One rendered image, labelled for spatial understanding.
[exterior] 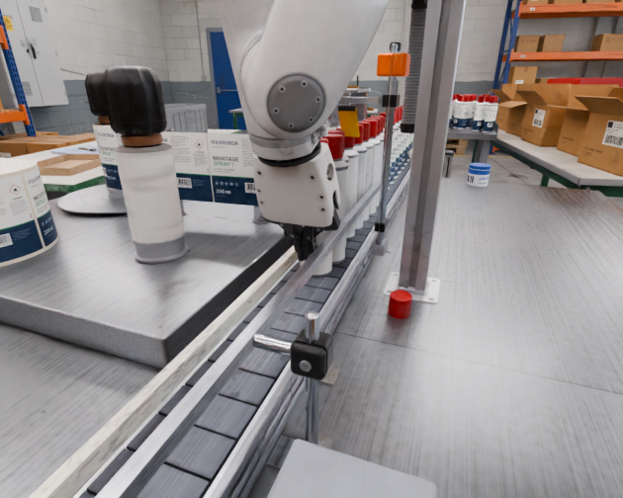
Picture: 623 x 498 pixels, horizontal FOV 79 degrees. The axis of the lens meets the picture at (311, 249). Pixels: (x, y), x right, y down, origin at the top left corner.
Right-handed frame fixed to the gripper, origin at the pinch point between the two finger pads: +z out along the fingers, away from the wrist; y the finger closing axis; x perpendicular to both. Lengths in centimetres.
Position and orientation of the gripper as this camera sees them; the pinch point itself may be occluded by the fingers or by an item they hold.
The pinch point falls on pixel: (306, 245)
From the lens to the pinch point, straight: 54.2
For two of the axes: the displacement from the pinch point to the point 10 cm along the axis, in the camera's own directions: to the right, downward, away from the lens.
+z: 1.2, 7.3, 6.7
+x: -3.3, 6.7, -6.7
